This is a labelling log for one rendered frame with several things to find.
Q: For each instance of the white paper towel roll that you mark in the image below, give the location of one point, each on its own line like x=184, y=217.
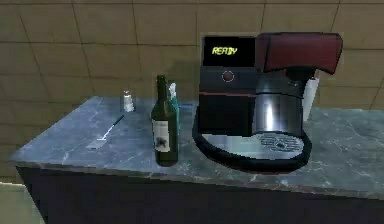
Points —
x=310, y=96

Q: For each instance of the dark counter with marble top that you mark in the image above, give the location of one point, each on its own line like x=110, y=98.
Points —
x=186, y=196

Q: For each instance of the teal spray bottle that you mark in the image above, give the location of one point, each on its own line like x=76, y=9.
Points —
x=175, y=106

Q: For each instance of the glass salt shaker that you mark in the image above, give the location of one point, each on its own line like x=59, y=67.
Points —
x=128, y=101

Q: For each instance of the black and red coffee machine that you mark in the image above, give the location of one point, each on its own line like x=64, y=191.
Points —
x=233, y=110

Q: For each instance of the dark green wine bottle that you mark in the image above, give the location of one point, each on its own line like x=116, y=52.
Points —
x=164, y=130

